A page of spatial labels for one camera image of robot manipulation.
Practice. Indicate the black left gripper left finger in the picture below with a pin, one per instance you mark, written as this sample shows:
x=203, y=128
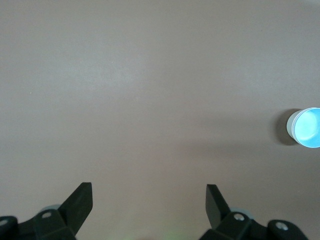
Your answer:
x=80, y=207

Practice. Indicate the blue bowl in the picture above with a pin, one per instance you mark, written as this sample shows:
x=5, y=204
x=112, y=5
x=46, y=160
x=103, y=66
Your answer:
x=308, y=127

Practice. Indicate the white bowl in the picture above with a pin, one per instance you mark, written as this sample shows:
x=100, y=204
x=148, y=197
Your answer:
x=289, y=126

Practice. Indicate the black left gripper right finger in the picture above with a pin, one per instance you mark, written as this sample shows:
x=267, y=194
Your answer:
x=215, y=207

